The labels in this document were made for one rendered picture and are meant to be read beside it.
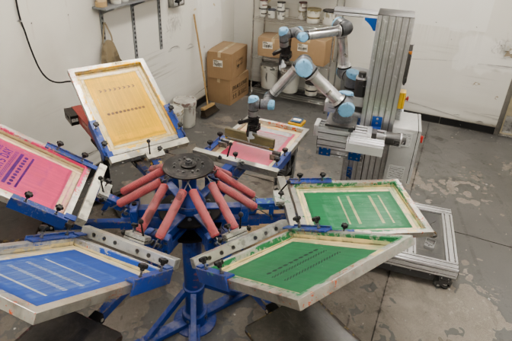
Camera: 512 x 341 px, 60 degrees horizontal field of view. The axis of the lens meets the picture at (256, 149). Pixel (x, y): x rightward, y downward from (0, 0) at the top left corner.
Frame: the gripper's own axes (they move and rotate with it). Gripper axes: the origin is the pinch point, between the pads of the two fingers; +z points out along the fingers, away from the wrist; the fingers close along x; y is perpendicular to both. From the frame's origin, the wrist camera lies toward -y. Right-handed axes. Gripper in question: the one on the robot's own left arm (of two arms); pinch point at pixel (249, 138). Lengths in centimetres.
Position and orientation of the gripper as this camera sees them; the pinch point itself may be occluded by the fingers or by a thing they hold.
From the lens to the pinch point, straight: 337.8
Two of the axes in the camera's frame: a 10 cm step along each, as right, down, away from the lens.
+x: 4.1, -4.2, 8.1
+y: 9.1, 2.3, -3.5
